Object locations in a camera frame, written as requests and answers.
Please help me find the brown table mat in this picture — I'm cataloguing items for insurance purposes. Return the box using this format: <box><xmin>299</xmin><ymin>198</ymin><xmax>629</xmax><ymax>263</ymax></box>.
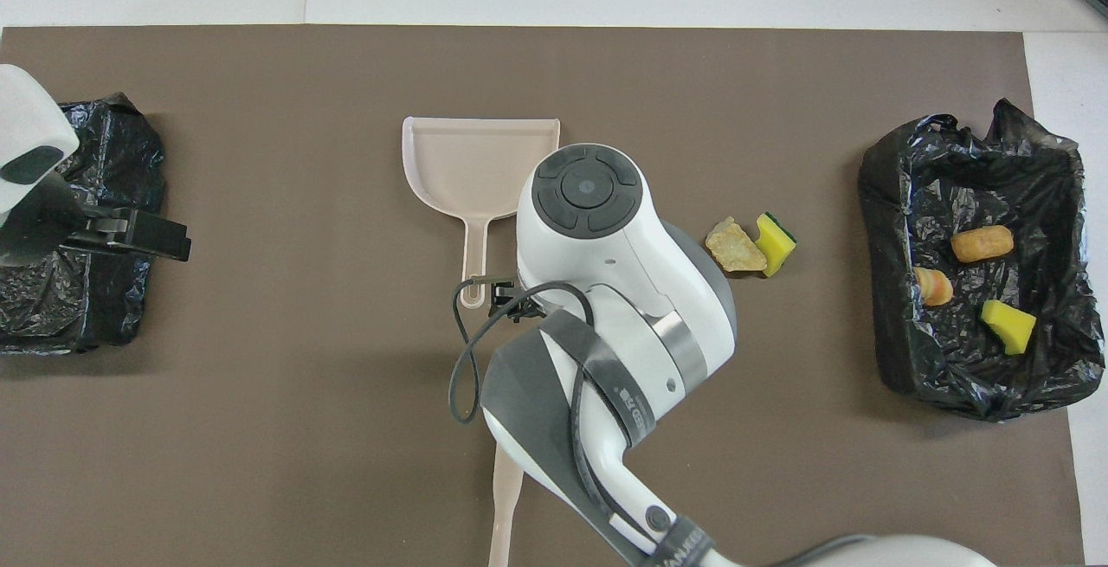
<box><xmin>0</xmin><ymin>26</ymin><xmax>1085</xmax><ymax>567</ymax></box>

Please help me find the beige hand brush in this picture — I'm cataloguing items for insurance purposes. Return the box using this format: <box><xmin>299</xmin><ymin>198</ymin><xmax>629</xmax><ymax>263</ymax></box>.
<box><xmin>487</xmin><ymin>441</ymin><xmax>525</xmax><ymax>567</ymax></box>

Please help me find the small yellow green sponge piece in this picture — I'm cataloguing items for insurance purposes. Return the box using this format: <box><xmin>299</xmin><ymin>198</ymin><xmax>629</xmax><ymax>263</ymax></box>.
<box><xmin>755</xmin><ymin>212</ymin><xmax>798</xmax><ymax>278</ymax></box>

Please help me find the beige plastic dustpan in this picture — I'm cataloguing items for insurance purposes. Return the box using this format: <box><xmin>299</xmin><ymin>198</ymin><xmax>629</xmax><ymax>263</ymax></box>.
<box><xmin>402</xmin><ymin>116</ymin><xmax>561</xmax><ymax>309</ymax></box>

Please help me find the pale beige scrap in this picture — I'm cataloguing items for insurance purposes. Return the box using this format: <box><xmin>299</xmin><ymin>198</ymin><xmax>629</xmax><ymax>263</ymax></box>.
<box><xmin>705</xmin><ymin>216</ymin><xmax>768</xmax><ymax>274</ymax></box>

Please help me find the brown oval sponge scrap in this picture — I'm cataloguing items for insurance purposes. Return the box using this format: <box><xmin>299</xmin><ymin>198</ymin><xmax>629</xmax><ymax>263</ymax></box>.
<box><xmin>950</xmin><ymin>225</ymin><xmax>1015</xmax><ymax>263</ymax></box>

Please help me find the plain yellow sponge piece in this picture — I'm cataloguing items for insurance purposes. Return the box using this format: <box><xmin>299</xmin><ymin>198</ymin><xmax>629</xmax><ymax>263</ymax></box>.
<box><xmin>981</xmin><ymin>300</ymin><xmax>1037</xmax><ymax>355</ymax></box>

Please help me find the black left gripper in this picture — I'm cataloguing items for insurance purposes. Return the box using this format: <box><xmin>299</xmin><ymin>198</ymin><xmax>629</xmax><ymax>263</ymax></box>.
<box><xmin>59</xmin><ymin>209</ymin><xmax>191</xmax><ymax>261</ymax></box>

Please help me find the black bag-lined bin with flap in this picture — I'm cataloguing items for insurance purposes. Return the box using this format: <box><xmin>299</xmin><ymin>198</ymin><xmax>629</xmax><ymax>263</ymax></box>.
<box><xmin>858</xmin><ymin>98</ymin><xmax>1107</xmax><ymax>422</ymax></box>

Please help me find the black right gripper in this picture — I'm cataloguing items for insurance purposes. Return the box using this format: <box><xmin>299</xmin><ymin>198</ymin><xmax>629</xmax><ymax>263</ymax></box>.
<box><xmin>489</xmin><ymin>283</ymin><xmax>548</xmax><ymax>323</ymax></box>

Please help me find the pale sponge scrap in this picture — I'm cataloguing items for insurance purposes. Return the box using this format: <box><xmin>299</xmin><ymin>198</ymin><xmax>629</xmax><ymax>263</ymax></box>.
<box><xmin>913</xmin><ymin>267</ymin><xmax>954</xmax><ymax>306</ymax></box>

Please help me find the empty black bag-lined bin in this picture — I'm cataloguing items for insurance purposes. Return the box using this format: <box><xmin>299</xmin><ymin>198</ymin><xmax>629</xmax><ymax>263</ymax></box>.
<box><xmin>0</xmin><ymin>93</ymin><xmax>167</xmax><ymax>354</ymax></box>

